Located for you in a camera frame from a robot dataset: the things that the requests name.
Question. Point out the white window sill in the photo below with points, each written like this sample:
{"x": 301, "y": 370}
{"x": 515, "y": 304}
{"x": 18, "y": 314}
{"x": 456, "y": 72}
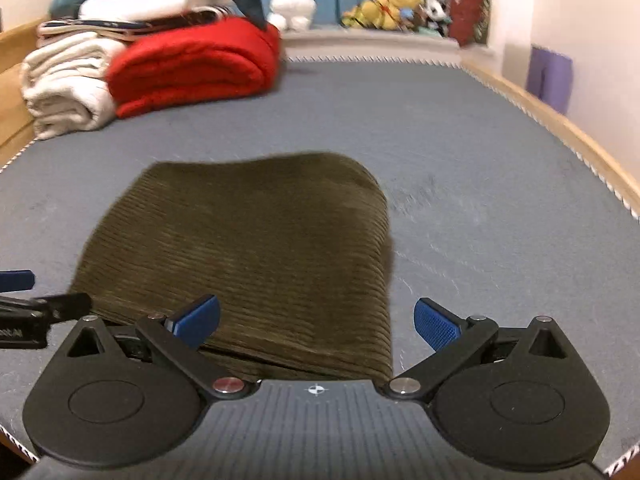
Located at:
{"x": 375, "y": 42}

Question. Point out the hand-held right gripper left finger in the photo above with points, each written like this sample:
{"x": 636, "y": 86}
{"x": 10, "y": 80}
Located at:
{"x": 197, "y": 317}

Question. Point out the cream fleece blanket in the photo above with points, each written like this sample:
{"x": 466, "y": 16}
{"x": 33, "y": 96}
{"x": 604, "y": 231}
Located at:
{"x": 60, "y": 85}

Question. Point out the red cushion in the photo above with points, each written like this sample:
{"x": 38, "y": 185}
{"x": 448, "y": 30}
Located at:
{"x": 467, "y": 10}

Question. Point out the yellow bear plush toy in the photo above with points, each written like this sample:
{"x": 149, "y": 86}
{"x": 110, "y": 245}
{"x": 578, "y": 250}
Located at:
{"x": 405, "y": 0}

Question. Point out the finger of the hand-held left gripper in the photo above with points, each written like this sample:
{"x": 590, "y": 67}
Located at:
{"x": 17, "y": 280}
{"x": 60, "y": 306}

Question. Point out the white plush toy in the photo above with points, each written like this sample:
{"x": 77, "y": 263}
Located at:
{"x": 292, "y": 5}

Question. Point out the purple rolled yoga mat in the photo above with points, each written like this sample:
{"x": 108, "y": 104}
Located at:
{"x": 550, "y": 80}

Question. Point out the red folded quilt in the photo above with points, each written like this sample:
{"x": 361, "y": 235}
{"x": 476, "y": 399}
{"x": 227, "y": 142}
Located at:
{"x": 190, "y": 70}

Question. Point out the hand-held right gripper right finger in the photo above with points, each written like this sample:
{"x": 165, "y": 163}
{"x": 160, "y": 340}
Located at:
{"x": 437, "y": 325}

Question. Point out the panda plush toy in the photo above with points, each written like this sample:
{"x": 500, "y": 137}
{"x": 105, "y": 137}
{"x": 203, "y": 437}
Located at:
{"x": 436, "y": 10}

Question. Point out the wooden bed frame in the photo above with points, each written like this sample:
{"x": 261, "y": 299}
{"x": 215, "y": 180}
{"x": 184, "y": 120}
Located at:
{"x": 575, "y": 125}

